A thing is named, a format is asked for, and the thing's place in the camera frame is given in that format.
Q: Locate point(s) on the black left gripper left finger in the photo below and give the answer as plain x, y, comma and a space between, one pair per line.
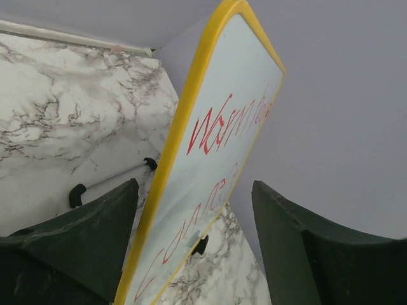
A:
74, 258

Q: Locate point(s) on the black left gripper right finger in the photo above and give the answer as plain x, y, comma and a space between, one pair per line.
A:
309, 259

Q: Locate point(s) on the yellow framed whiteboard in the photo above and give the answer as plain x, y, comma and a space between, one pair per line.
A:
230, 88

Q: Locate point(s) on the black wire whiteboard stand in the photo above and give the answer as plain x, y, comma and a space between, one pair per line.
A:
78, 190

